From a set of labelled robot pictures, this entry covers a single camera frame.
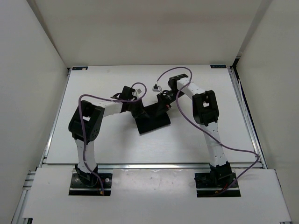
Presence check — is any left blue corner label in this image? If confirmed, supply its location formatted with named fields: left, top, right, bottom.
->
left=72, top=66, right=88, bottom=70

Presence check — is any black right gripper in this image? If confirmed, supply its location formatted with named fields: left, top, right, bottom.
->
left=155, top=90, right=185, bottom=117

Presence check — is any blue corner label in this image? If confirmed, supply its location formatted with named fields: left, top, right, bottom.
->
left=210, top=64, right=227, bottom=69
left=72, top=66, right=88, bottom=70

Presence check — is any right blue corner label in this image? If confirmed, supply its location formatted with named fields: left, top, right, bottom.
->
left=210, top=64, right=227, bottom=69

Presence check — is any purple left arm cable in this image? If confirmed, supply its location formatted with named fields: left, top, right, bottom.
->
left=78, top=82, right=147, bottom=196

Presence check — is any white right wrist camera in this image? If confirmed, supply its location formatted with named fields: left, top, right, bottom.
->
left=152, top=84, right=162, bottom=92

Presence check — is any aluminium front rail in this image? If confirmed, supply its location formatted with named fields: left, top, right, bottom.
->
left=44, top=163, right=218, bottom=170

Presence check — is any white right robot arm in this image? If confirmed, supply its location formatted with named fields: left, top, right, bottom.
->
left=153, top=74, right=233, bottom=187

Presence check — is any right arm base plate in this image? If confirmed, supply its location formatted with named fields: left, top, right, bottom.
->
left=194, top=168, right=241, bottom=198

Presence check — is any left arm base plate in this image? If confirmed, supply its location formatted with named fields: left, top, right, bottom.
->
left=69, top=165, right=113, bottom=196

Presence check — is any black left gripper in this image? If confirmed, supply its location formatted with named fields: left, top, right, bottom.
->
left=127, top=97, right=149, bottom=119

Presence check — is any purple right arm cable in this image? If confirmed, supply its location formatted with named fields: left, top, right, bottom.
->
left=154, top=66, right=260, bottom=194

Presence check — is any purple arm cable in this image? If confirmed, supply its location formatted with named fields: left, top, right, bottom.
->
left=154, top=66, right=260, bottom=194
left=78, top=82, right=147, bottom=196

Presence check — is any black skirt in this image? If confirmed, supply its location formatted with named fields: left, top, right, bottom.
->
left=135, top=103, right=171, bottom=134

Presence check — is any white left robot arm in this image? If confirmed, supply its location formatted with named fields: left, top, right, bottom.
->
left=68, top=86, right=149, bottom=188

